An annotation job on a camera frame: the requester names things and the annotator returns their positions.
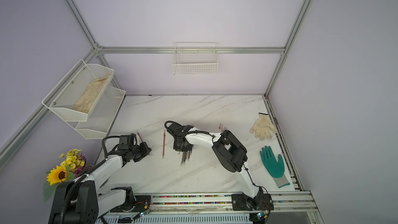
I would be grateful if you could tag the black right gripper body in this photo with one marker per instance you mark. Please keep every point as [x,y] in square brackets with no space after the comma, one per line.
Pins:
[179,146]

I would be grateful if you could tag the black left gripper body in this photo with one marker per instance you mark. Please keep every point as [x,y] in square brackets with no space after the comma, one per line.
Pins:
[140,152]

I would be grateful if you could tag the red pencil with orange cap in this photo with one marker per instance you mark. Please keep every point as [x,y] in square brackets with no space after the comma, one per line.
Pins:
[164,143]

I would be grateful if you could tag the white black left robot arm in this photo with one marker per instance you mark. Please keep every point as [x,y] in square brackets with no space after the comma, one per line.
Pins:
[78,202]

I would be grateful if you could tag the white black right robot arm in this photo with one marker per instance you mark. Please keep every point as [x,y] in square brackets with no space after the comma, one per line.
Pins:
[231,154]

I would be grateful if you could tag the dark glass vase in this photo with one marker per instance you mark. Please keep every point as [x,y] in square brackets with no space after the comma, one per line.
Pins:
[82,170]

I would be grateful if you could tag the artificial sunflower bouquet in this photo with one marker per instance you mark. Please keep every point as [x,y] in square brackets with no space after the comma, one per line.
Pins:
[65,171]

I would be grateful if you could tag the cream knitted work glove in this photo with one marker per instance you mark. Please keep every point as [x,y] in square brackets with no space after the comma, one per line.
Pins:
[263,127]

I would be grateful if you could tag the green rubber work glove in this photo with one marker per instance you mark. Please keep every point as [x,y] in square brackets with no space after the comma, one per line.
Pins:
[275,166]

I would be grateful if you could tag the white mesh wall shelf lower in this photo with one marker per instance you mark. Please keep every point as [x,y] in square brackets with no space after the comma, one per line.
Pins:
[102,117]

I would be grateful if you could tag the white mesh wall shelf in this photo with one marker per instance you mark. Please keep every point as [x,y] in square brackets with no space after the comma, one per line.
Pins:
[65,94]
[102,117]

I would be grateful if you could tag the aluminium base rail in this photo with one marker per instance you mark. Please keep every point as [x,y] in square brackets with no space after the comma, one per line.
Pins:
[298,207]

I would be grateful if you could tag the white mesh wall shelf upper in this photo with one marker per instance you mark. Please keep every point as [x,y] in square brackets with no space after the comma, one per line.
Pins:
[65,94]

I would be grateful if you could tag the white wire wall basket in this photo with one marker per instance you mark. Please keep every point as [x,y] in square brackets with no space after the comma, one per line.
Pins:
[195,58]

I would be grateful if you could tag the aluminium frame profile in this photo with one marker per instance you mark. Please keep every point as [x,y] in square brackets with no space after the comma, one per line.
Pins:
[18,140]

